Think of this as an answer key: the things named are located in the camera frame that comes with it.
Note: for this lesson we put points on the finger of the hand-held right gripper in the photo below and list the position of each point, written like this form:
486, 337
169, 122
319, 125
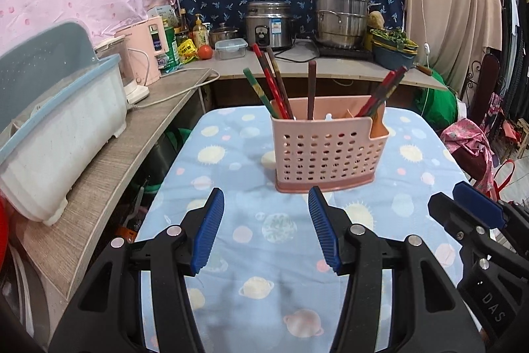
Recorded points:
450, 214
479, 204

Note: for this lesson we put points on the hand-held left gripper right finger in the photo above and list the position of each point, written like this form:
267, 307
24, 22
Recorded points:
324, 229

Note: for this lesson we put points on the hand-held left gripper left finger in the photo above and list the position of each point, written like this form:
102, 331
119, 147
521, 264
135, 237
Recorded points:
208, 229

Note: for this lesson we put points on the pink perforated utensil basket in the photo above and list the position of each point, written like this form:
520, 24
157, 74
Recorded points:
322, 154

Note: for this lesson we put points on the maroon chopstick with dark band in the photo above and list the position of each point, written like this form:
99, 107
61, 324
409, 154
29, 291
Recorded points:
311, 88
279, 78

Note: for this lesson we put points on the bright red chopstick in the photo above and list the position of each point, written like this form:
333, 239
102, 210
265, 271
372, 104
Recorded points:
266, 74
382, 86

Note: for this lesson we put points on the maroon chopstick with gold band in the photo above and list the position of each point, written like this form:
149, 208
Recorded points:
396, 78

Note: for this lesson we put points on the green chopstick with gold band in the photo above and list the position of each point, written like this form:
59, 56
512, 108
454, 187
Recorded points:
255, 86

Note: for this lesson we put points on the pink patterned cloth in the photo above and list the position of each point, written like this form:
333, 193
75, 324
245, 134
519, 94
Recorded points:
467, 138

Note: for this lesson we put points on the blue planet print tablecloth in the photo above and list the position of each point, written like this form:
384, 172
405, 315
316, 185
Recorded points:
248, 171

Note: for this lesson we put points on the green bag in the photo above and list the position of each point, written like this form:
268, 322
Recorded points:
438, 105

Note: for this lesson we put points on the grey woodgrain shelf board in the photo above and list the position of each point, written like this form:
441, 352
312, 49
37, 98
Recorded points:
103, 191

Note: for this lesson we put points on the dark metal chair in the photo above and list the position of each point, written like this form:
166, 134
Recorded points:
489, 80

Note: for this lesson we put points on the pale wooden counter board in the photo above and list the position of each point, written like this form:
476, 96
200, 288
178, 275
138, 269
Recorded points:
256, 69

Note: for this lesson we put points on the blue basin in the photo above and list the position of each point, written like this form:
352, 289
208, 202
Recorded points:
392, 56

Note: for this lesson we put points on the white dish rack grey lid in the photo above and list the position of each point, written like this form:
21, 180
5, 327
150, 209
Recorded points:
62, 138

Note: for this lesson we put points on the red tomato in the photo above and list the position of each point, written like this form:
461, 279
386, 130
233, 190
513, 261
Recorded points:
204, 52

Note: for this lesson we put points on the black induction cooktop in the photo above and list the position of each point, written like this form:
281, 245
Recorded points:
351, 53

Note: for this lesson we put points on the green can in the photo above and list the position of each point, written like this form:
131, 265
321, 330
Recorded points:
169, 55

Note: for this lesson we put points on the clear food container blue lid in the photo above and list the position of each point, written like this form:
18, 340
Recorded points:
230, 50

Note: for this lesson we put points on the yellow packet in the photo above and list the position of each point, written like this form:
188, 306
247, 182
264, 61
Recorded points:
187, 50

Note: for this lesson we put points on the hanging clothes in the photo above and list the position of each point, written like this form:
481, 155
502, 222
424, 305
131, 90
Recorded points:
514, 26

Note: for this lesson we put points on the pink kitchen appliance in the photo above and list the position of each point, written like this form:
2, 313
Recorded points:
142, 59

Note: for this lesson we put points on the green leafy vegetables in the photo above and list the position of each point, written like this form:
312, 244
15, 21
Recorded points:
392, 35

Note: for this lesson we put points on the small steel lidded pot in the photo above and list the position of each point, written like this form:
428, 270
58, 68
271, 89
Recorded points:
223, 35

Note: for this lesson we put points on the yellow soap pump bottle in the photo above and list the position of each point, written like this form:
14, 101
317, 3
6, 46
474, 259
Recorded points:
200, 33

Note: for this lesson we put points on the large steel steamer pot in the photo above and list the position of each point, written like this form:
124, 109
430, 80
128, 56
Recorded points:
341, 22

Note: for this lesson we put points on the brown potato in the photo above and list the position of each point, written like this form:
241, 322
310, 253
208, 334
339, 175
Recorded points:
375, 20

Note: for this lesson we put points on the silver rice cooker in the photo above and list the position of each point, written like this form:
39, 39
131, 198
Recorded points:
268, 26

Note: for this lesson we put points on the dark sauce bottle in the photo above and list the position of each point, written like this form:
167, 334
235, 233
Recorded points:
182, 20

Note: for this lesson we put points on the white carton box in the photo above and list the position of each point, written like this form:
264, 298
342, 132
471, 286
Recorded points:
163, 12

